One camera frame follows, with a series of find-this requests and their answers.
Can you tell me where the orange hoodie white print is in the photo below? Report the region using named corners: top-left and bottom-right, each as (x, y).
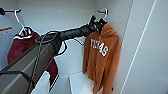
top-left (82, 23), bottom-right (121, 94)

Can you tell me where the white wardrobe body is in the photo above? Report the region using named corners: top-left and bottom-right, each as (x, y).
top-left (0, 0), bottom-right (134, 94)

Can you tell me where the white wardrobe shelf box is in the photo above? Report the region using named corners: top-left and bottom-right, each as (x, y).
top-left (67, 71), bottom-right (98, 94)

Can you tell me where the white hanger of jacket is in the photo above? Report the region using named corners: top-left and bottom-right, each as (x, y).
top-left (13, 9), bottom-right (33, 37)

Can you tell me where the maroon and white jacket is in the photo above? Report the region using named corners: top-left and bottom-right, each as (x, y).
top-left (6, 26), bottom-right (60, 92)

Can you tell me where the black wardrobe hook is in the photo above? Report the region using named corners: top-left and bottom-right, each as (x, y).
top-left (0, 6), bottom-right (22, 16)

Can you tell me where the white notice orange header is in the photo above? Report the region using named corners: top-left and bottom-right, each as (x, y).
top-left (0, 26), bottom-right (15, 48)

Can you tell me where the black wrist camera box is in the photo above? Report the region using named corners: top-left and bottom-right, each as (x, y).
top-left (88, 14), bottom-right (98, 25)

